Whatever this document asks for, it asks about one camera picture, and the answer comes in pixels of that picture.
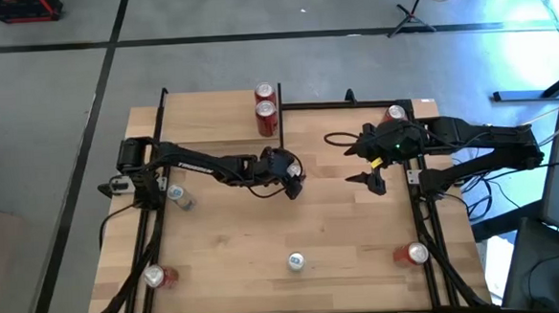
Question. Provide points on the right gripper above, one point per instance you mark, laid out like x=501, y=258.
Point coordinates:
x=394, y=141

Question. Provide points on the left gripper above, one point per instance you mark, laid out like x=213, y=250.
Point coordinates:
x=271, y=166

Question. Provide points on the orange Fanta can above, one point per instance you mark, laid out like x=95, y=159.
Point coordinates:
x=409, y=255
x=396, y=112

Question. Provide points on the red Star Wars Coca-Cola can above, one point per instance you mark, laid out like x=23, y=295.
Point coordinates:
x=265, y=90

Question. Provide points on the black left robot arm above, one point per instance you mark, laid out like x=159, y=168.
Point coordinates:
x=198, y=163

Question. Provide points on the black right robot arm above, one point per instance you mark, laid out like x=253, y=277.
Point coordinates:
x=479, y=134

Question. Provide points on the yellow tag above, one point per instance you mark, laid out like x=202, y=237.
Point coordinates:
x=377, y=163

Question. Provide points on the silver mounting plate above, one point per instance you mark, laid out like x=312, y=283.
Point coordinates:
x=162, y=183
x=413, y=176

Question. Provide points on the silver blue Red Bull can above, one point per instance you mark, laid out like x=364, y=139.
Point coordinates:
x=296, y=261
x=181, y=197

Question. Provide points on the black tripod stand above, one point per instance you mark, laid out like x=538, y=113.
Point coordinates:
x=410, y=16

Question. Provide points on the red soda can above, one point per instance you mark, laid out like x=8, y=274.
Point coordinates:
x=163, y=276

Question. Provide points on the black desk foot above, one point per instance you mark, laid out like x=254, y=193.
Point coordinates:
x=520, y=95

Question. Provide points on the dark gray cabinet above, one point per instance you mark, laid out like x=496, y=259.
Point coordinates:
x=544, y=267

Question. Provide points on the red black crate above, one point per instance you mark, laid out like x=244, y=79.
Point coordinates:
x=22, y=9

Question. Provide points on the wooden shelf black metal frame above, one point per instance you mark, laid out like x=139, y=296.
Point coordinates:
x=210, y=117

